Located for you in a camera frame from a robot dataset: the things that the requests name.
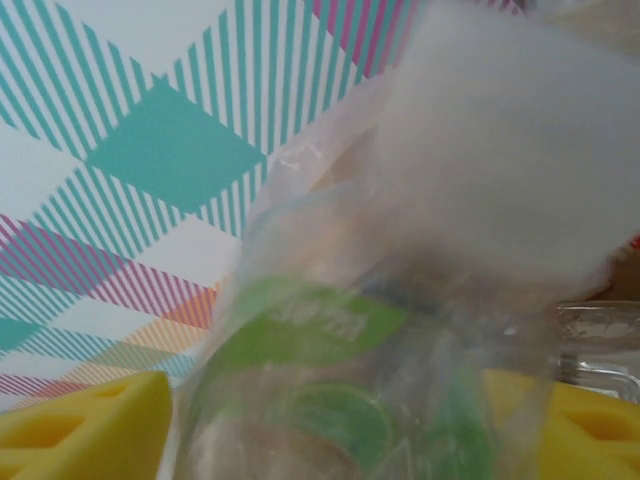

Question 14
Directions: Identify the green label clear bottle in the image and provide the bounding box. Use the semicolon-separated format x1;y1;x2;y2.
174;272;501;480

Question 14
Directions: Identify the clear bottle white label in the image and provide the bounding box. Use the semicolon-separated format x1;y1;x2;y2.
553;299;640;401

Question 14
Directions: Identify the clear plastic bin liner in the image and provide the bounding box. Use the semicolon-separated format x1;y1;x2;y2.
189;69;556;480

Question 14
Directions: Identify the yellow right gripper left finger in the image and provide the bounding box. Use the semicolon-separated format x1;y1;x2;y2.
0;370;174;480

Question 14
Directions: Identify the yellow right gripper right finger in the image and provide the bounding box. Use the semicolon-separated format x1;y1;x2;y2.
482;368;640;480

